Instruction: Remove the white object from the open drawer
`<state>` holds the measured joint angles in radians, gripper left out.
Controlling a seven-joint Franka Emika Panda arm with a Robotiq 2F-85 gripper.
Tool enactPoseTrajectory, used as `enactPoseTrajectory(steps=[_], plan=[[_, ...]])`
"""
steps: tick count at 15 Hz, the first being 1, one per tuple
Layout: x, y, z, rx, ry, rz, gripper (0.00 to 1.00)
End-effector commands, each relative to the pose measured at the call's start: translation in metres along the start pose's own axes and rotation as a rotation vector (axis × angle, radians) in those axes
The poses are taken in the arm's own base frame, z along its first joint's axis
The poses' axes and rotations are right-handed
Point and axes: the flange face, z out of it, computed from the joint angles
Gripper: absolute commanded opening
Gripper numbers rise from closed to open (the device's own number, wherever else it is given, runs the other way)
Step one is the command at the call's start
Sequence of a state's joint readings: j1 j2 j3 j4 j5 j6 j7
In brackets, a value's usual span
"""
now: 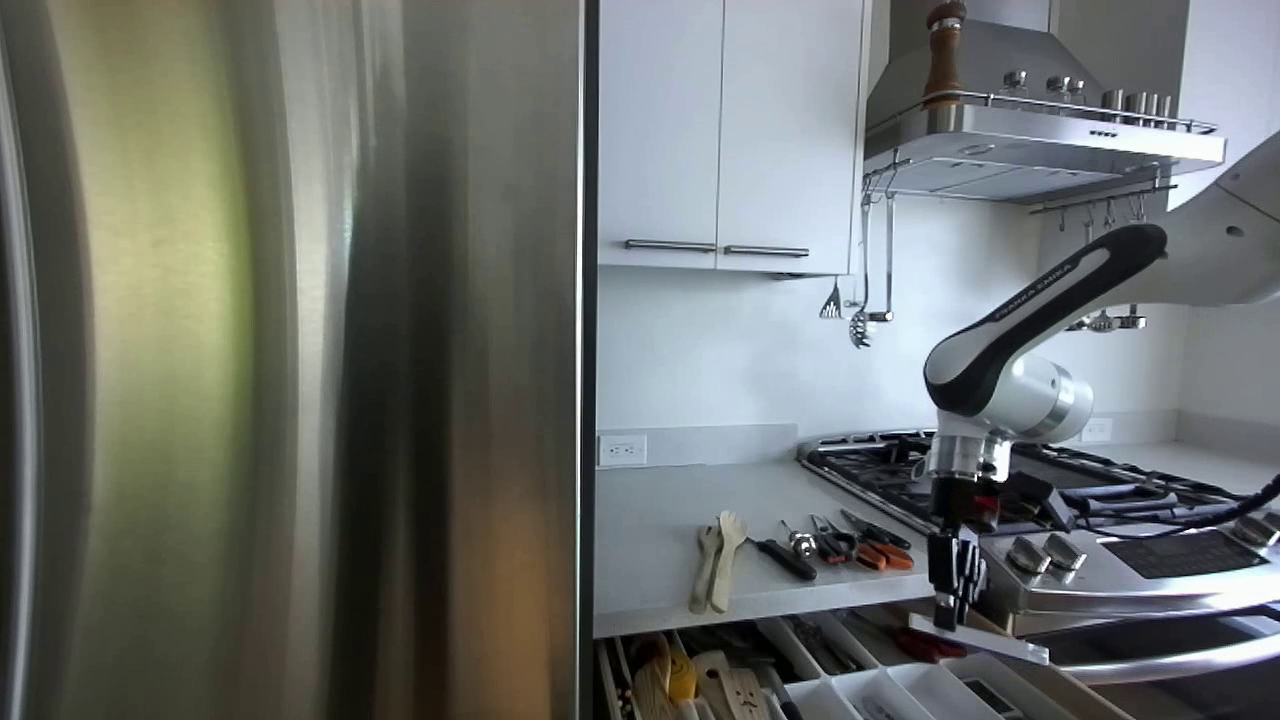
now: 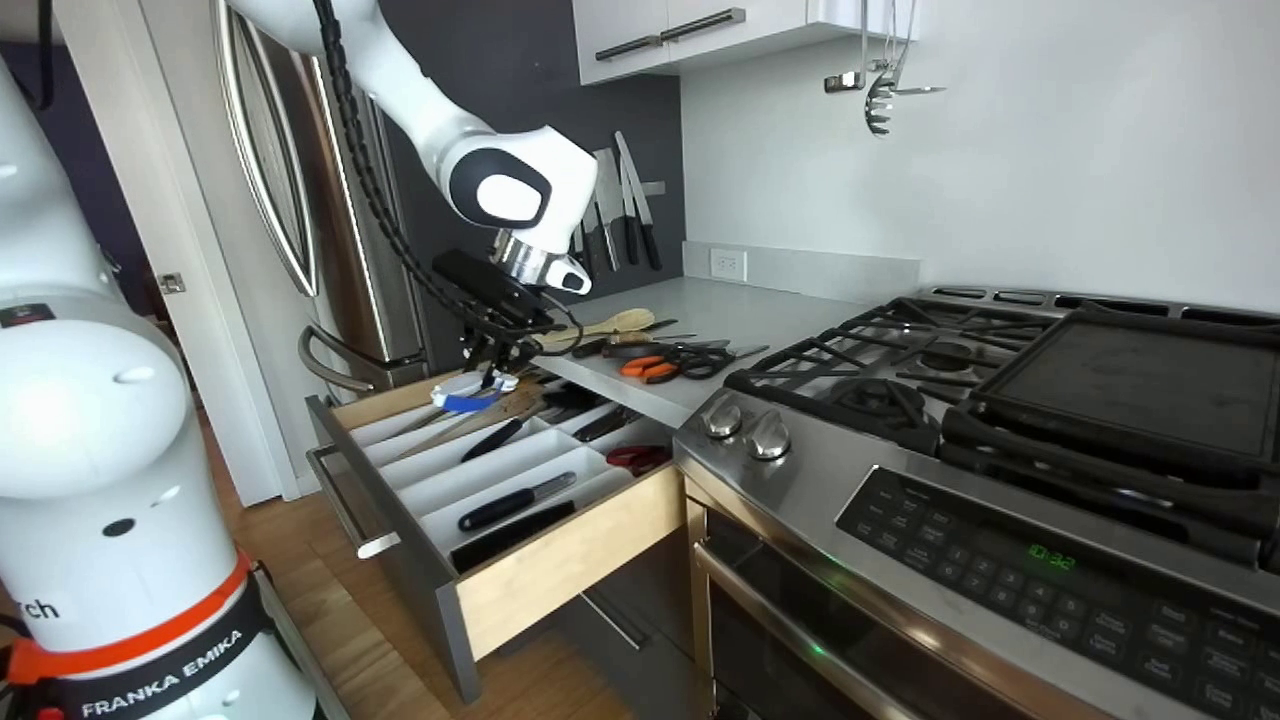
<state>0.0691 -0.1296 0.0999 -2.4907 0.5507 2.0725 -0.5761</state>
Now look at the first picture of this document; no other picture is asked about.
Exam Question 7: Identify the white tall wall cabinet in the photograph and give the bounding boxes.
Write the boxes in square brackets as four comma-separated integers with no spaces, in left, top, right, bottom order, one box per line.
[1172,0,1280,205]

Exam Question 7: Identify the open wooden kitchen drawer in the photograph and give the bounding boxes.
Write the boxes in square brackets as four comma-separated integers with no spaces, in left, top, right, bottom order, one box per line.
[592,595,1135,720]

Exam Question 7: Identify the yellow utensil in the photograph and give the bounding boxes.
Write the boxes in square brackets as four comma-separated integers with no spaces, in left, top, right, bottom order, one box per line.
[660,635,704,707]

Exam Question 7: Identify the dark metal pliers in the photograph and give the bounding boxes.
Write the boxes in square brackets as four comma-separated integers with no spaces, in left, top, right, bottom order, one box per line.
[813,510,864,569]

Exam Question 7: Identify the white wall outlet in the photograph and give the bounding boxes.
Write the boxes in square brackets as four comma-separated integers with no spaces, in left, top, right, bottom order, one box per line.
[599,431,654,472]

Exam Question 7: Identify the stainless steel refrigerator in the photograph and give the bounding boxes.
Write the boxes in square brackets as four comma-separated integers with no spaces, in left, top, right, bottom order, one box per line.
[0,0,592,720]

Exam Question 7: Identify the white drawer organizer tray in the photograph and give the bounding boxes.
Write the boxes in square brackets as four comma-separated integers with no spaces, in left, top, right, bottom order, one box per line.
[784,660,1049,720]

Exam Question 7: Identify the brown wooden pepper mill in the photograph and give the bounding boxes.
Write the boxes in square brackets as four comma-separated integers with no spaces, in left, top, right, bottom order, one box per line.
[926,0,969,114]

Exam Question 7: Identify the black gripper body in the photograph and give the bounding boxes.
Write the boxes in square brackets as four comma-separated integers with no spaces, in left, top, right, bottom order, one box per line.
[926,510,999,600]

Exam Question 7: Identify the stainless steel oven range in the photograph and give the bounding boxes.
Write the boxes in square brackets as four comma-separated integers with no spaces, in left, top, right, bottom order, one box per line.
[977,505,1280,720]

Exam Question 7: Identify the black gas cooktop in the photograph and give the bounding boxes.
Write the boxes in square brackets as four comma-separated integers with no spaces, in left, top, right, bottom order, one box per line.
[795,426,1257,541]

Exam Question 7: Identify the white upper cabinet door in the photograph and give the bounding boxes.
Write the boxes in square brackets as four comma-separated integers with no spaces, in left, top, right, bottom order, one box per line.
[716,0,869,280]
[596,0,729,276]

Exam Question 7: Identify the black handled kitchen tool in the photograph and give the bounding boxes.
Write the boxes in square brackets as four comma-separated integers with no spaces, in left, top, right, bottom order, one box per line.
[743,532,821,586]

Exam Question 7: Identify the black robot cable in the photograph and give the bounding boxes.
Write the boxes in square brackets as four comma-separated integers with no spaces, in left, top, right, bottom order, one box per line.
[1065,472,1280,541]

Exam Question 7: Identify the hanging metal ladle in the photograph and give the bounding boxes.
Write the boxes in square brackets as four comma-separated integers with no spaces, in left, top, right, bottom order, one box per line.
[847,182,886,351]

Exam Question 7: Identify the metal stove knob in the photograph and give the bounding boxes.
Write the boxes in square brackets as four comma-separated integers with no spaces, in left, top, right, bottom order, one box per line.
[1039,527,1090,580]
[1010,537,1054,580]
[1233,507,1280,551]

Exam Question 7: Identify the metal cabinet bar handle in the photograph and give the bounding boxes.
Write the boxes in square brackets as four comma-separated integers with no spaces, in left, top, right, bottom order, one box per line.
[721,240,813,264]
[622,235,721,258]

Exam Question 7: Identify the light wooden spoon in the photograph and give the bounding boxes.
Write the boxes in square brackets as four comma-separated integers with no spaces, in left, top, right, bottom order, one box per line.
[689,518,723,612]

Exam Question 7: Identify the orange handled tool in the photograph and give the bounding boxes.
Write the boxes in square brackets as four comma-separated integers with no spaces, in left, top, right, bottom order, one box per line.
[840,507,920,576]

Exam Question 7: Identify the stainless steel range hood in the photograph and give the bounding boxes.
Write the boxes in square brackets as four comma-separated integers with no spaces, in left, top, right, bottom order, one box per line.
[859,0,1233,207]

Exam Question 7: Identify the light wooden spatula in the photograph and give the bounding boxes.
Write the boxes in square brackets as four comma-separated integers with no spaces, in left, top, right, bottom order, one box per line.
[704,507,757,617]

